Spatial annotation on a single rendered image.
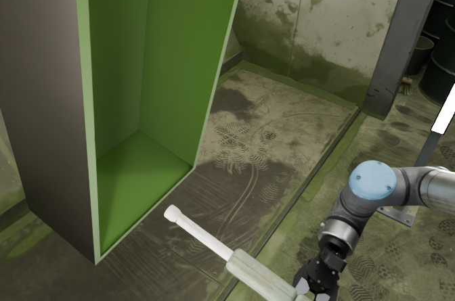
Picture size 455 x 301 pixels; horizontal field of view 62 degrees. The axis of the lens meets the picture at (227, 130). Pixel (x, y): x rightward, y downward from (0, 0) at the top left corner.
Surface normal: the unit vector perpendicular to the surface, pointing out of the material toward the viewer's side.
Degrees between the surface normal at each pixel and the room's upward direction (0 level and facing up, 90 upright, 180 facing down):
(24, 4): 90
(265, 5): 90
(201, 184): 0
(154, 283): 0
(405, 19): 90
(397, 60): 90
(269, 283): 15
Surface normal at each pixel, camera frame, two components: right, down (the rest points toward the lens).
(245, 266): 0.12, -0.58
